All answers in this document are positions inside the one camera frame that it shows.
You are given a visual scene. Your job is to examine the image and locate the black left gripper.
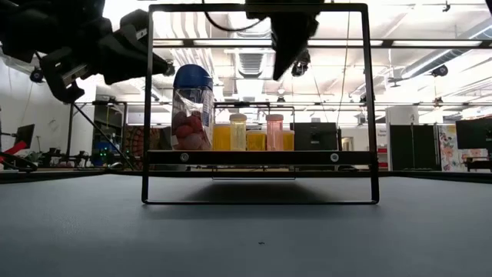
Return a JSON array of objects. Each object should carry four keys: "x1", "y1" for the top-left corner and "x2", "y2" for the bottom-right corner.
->
[{"x1": 38, "y1": 9, "x2": 168, "y2": 103}]

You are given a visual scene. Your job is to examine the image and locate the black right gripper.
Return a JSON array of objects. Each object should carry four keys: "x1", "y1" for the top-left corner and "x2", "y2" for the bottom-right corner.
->
[{"x1": 245, "y1": 0, "x2": 322, "y2": 81}]

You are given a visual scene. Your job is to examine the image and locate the blue-capped clear antacid bottle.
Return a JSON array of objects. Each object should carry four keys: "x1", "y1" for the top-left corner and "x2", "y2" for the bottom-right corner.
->
[{"x1": 171, "y1": 63, "x2": 215, "y2": 152}]

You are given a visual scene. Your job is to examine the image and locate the small pink pill bottle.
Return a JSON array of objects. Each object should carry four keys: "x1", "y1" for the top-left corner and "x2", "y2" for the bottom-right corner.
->
[{"x1": 266, "y1": 113, "x2": 284, "y2": 152}]

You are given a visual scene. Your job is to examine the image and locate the large amber pill bottle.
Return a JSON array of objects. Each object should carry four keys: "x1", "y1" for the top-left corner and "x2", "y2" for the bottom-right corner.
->
[
  {"x1": 282, "y1": 129, "x2": 296, "y2": 152},
  {"x1": 211, "y1": 123, "x2": 231, "y2": 152},
  {"x1": 246, "y1": 129, "x2": 268, "y2": 152}
]

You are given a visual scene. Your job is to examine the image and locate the small pale yellow pill bottle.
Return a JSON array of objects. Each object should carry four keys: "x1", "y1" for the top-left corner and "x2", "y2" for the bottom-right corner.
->
[{"x1": 229, "y1": 112, "x2": 248, "y2": 152}]

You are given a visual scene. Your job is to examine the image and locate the black metal rack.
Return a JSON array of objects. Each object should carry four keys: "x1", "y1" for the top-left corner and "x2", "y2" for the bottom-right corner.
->
[{"x1": 65, "y1": 100, "x2": 128, "y2": 159}]

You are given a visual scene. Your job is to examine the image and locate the blue equipment box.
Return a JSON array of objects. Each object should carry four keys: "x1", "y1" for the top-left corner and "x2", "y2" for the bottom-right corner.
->
[{"x1": 94, "y1": 141, "x2": 116, "y2": 166}]

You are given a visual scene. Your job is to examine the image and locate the wooden tray board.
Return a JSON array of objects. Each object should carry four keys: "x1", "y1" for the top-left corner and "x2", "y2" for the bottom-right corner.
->
[{"x1": 141, "y1": 2, "x2": 381, "y2": 205}]

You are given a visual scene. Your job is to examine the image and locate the small black monitor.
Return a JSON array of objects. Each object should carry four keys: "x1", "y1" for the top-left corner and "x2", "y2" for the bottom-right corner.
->
[{"x1": 14, "y1": 123, "x2": 35, "y2": 151}]

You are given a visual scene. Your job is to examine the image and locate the red bar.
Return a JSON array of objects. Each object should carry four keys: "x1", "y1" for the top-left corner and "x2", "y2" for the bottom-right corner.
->
[{"x1": 0, "y1": 140, "x2": 28, "y2": 155}]

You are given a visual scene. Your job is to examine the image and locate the tall black cabinet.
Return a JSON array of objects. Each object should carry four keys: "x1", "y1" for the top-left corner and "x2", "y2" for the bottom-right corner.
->
[{"x1": 387, "y1": 123, "x2": 439, "y2": 171}]

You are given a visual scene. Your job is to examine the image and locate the floral poster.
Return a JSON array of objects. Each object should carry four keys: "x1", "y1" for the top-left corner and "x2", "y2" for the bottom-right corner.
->
[{"x1": 437, "y1": 123, "x2": 458, "y2": 172}]

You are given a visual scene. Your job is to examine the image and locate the blue table mat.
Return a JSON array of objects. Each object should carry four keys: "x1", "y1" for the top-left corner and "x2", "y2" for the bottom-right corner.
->
[{"x1": 0, "y1": 173, "x2": 492, "y2": 277}]

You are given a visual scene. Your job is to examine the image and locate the wide black monitor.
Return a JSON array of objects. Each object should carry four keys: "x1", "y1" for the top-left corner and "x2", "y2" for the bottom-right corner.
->
[{"x1": 455, "y1": 118, "x2": 492, "y2": 151}]

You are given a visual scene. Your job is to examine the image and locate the small black table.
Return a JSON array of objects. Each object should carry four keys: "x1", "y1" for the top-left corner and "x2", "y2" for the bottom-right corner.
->
[{"x1": 463, "y1": 155, "x2": 492, "y2": 172}]

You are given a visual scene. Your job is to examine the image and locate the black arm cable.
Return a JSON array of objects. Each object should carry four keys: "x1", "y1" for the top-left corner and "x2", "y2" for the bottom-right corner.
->
[{"x1": 71, "y1": 102, "x2": 135, "y2": 171}]

